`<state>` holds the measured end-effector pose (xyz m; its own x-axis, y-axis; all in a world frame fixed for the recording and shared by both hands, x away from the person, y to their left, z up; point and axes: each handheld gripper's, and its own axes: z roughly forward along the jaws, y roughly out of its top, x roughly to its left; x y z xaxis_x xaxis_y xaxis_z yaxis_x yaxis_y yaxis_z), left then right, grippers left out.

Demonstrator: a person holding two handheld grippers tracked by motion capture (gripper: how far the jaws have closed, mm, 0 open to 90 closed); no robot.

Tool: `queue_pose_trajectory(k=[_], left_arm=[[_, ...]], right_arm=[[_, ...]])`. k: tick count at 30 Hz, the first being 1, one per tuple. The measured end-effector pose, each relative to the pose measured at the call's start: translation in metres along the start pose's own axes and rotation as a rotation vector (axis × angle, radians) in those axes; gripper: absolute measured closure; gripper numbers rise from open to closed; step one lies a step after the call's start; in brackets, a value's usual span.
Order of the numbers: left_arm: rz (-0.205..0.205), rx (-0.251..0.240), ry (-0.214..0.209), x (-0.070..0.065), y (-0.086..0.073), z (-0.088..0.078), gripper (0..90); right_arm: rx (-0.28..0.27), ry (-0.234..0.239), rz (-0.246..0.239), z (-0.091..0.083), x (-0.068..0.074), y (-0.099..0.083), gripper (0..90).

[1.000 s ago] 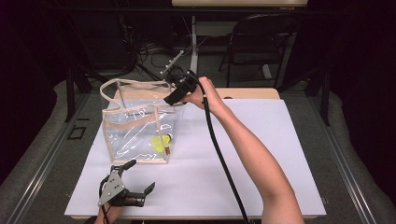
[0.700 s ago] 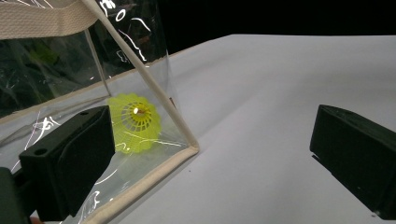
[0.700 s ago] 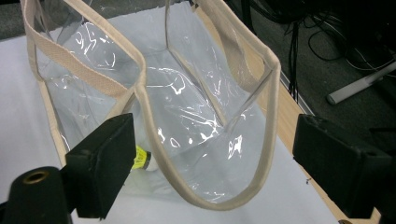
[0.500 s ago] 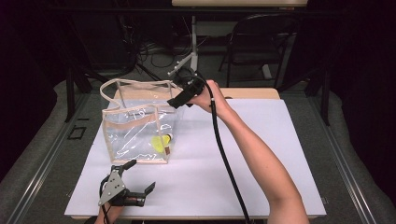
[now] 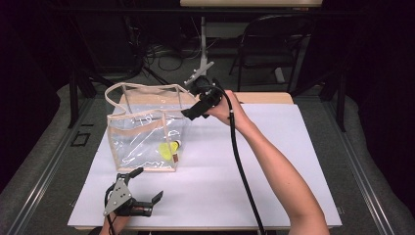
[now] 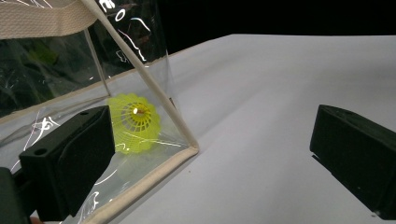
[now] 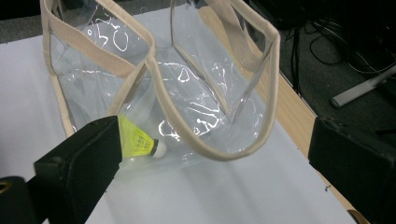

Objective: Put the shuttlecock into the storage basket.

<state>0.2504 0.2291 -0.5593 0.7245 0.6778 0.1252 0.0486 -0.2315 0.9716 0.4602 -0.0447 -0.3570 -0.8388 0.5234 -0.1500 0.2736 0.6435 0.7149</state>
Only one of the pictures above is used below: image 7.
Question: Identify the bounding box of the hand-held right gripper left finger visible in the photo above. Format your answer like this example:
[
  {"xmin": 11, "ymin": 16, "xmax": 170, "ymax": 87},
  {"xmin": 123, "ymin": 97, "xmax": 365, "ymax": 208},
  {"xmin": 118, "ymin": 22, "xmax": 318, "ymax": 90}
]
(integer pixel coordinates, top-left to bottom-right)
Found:
[{"xmin": 33, "ymin": 115, "xmax": 123, "ymax": 224}]

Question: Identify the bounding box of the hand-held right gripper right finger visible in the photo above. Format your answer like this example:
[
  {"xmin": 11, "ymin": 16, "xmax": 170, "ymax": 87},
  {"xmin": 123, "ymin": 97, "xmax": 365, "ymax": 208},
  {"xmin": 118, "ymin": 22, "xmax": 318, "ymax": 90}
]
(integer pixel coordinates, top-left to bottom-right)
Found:
[{"xmin": 307, "ymin": 116, "xmax": 396, "ymax": 224}]

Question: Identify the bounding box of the yellow shuttlecock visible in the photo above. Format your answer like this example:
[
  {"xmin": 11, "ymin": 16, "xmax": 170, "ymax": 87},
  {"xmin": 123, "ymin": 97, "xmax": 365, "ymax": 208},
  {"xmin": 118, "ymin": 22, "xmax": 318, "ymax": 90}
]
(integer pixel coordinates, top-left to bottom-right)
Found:
[{"xmin": 117, "ymin": 114, "xmax": 168, "ymax": 160}]

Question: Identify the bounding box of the transparent tote bag beige trim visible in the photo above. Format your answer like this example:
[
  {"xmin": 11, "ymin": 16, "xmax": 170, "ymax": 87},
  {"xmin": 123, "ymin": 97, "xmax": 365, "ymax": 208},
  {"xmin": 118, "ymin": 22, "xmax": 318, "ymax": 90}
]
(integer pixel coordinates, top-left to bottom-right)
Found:
[{"xmin": 39, "ymin": 0, "xmax": 281, "ymax": 175}]

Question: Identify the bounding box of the white bar on floor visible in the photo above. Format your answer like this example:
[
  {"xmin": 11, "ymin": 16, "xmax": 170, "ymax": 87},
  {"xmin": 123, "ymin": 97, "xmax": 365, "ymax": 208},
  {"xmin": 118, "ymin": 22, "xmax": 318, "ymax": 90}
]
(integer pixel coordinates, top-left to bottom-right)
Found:
[{"xmin": 330, "ymin": 63, "xmax": 396, "ymax": 109}]

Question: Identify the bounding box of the bundle of black floor cables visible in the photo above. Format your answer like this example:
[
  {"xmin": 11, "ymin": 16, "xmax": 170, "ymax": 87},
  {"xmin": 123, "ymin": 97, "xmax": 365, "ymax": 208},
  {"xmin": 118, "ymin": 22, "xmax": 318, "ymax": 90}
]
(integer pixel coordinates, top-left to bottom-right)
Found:
[{"xmin": 288, "ymin": 17, "xmax": 396, "ymax": 96}]

